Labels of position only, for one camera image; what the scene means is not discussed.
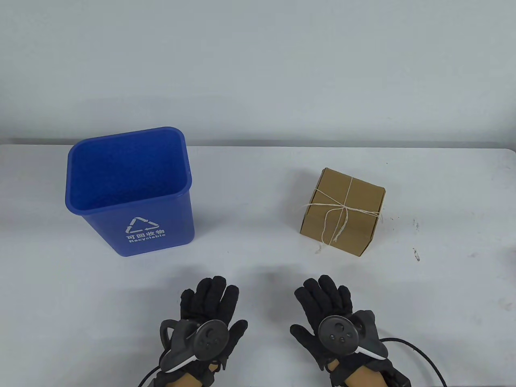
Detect person's left hand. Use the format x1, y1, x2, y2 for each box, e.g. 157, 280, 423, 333
156, 276, 248, 379

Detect person's right hand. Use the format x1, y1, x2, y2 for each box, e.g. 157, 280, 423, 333
290, 275, 393, 373

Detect brown cardboard box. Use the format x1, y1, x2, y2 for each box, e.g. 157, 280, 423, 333
300, 168, 386, 257

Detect white twine knot string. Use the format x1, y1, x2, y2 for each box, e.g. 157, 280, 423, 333
298, 176, 383, 247

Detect person's right forearm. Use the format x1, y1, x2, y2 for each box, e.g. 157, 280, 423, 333
343, 368, 385, 387

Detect person's left forearm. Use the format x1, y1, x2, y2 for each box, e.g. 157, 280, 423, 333
171, 370, 202, 387

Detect black right wrist box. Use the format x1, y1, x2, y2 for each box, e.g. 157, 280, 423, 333
383, 368, 410, 387

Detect grey right hand controller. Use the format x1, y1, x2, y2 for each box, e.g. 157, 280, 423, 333
318, 310, 388, 359

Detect grey hand controller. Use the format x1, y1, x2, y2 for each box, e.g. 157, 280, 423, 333
160, 318, 229, 372
318, 310, 388, 359

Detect grey left hand controller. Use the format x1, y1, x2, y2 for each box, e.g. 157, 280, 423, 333
160, 318, 229, 372

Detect blue plastic recycling bin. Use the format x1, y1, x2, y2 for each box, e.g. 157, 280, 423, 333
65, 127, 195, 257

